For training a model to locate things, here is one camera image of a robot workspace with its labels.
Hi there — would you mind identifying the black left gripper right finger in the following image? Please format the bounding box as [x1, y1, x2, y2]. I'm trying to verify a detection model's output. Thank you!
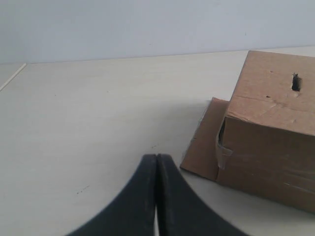
[156, 154, 246, 236]

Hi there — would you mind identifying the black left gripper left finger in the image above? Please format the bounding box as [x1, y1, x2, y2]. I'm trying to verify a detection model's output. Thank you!
[69, 154, 157, 236]

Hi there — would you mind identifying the brown cardboard coin box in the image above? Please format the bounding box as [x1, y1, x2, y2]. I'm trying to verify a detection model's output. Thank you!
[180, 51, 315, 212]

